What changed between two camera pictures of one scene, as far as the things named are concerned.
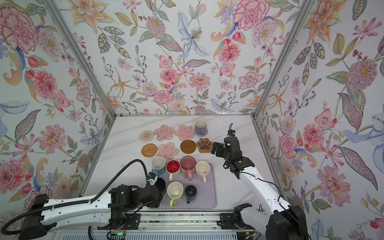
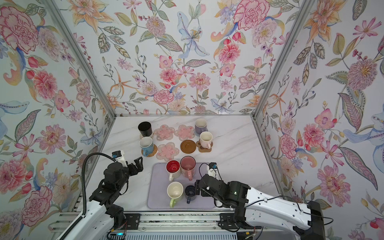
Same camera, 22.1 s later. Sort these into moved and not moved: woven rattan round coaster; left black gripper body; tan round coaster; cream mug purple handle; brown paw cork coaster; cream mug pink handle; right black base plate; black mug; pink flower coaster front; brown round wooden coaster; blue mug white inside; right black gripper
Moved: black mug; left black gripper body; right black gripper; cream mug pink handle; blue mug white inside
Not moved: woven rattan round coaster; brown paw cork coaster; cream mug purple handle; pink flower coaster front; brown round wooden coaster; right black base plate; tan round coaster
